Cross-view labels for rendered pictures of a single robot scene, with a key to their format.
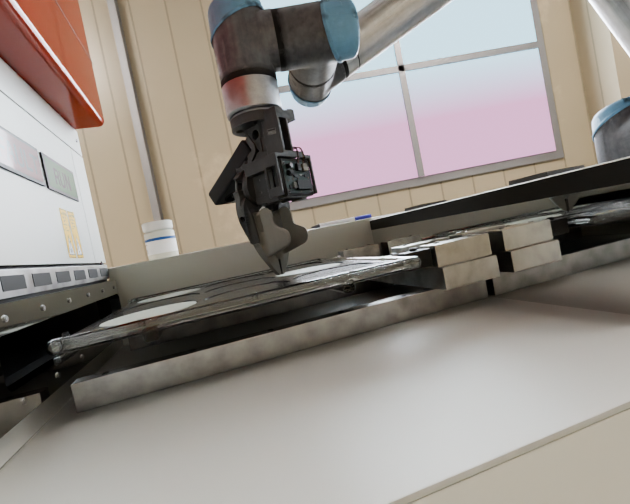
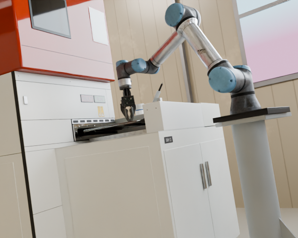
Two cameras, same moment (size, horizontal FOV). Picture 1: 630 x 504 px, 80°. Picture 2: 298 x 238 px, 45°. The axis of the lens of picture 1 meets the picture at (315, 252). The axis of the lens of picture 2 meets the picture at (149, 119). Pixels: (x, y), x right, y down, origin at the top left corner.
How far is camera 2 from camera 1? 1.75 m
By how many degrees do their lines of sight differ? 44
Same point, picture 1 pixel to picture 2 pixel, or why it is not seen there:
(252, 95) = (120, 83)
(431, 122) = not seen: outside the picture
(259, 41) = (121, 72)
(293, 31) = (127, 69)
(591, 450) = (109, 142)
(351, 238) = not seen: hidden behind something
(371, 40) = (159, 58)
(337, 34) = (135, 68)
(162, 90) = not seen: hidden behind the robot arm
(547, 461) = (104, 142)
